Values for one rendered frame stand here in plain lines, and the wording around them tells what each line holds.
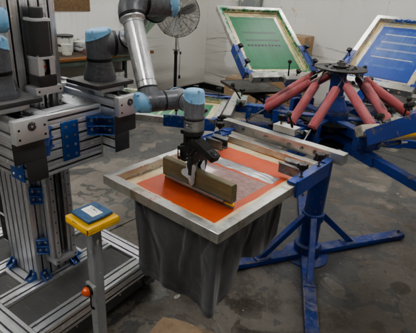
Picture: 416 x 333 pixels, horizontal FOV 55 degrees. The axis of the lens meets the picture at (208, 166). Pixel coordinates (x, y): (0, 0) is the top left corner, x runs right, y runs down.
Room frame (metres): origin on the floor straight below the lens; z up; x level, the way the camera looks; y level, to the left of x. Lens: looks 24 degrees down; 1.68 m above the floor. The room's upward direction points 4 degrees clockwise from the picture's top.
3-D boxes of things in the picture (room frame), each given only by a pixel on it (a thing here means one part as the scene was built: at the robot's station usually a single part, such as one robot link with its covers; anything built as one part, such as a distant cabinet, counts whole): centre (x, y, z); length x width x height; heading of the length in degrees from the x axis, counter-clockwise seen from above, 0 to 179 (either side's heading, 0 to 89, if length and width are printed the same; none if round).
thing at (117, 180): (1.54, -0.06, 0.97); 0.79 x 0.58 x 0.04; 141
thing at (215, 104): (2.50, 0.17, 1.05); 1.08 x 0.61 x 0.23; 81
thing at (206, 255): (1.31, 0.12, 0.74); 0.45 x 0.03 x 0.43; 51
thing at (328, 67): (2.36, -0.73, 0.67); 0.39 x 0.39 x 1.35
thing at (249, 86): (2.99, -0.48, 0.91); 1.34 x 0.40 x 0.08; 21
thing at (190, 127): (1.40, 0.06, 1.22); 0.08 x 0.08 x 0.05
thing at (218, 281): (1.37, -0.19, 0.74); 0.46 x 0.04 x 0.42; 141
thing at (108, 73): (1.90, 0.54, 1.31); 0.15 x 0.15 x 0.10
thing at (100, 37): (1.91, 0.53, 1.42); 0.13 x 0.12 x 0.14; 123
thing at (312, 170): (1.55, -0.43, 0.97); 0.30 x 0.05 x 0.07; 141
